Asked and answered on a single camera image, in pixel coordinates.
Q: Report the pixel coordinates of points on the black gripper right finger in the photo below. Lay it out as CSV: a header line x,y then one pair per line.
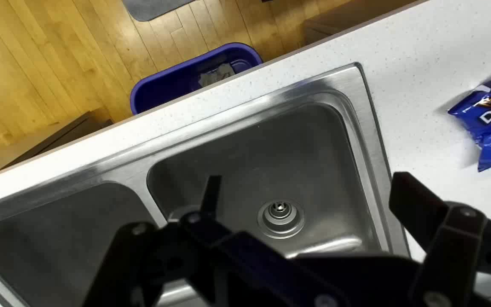
x,y
455,244

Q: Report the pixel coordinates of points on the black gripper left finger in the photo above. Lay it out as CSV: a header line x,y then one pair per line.
x,y
137,256

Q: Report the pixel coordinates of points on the metal sink drain strainer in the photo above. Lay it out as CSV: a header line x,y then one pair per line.
x,y
280,217

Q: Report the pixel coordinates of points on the stainless steel double sink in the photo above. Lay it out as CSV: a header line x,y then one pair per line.
x,y
290,147

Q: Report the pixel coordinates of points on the blue plastic bin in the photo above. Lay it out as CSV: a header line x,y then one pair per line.
x,y
166,86

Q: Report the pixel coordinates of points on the crumpled grey paper trash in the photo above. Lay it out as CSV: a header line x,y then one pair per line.
x,y
217,74

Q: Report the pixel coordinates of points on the grey floor mat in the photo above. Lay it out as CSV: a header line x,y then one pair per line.
x,y
154,7

